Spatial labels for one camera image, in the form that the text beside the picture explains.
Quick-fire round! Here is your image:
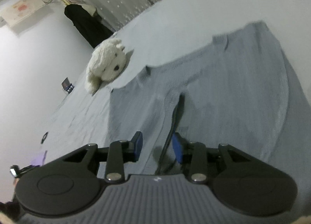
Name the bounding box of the cream hanging garment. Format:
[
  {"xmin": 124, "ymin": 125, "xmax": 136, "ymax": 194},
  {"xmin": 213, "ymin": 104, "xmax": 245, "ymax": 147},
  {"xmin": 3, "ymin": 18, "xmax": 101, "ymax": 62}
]
[{"xmin": 84, "ymin": 4, "xmax": 98, "ymax": 17}]

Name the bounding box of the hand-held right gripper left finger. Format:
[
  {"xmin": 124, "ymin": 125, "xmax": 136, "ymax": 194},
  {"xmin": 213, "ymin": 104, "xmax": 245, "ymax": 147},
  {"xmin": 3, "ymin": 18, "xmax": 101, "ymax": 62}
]
[{"xmin": 61, "ymin": 131, "xmax": 143, "ymax": 183}]

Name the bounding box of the black hanging garment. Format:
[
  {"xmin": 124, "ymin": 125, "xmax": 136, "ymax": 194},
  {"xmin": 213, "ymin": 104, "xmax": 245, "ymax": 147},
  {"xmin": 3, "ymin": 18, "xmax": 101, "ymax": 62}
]
[{"xmin": 64, "ymin": 4, "xmax": 114, "ymax": 49}]

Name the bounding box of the grey patterned knit sweater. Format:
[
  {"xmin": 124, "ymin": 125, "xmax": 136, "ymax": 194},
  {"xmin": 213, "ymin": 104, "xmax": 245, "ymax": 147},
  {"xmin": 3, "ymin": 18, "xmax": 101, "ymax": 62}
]
[{"xmin": 108, "ymin": 21, "xmax": 307, "ymax": 176}]

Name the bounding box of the white plush dog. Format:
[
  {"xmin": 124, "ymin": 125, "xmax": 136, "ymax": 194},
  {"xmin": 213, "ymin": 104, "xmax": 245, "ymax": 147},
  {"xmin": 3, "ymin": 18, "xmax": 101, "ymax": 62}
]
[{"xmin": 85, "ymin": 38, "xmax": 127, "ymax": 96}]

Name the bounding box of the purple cloth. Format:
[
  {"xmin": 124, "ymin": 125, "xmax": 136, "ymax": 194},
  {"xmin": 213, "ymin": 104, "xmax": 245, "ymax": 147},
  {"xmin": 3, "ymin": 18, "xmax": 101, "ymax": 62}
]
[{"xmin": 30, "ymin": 150, "xmax": 48, "ymax": 167}]

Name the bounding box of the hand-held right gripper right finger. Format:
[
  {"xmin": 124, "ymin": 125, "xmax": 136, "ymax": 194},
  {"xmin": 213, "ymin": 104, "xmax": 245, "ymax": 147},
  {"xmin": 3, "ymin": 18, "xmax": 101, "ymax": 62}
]
[{"xmin": 172, "ymin": 132, "xmax": 254, "ymax": 184}]

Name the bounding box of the wall poster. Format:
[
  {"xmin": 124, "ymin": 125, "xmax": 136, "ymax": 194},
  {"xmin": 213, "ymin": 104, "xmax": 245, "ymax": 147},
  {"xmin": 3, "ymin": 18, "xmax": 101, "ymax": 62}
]
[{"xmin": 0, "ymin": 0, "xmax": 45, "ymax": 28}]

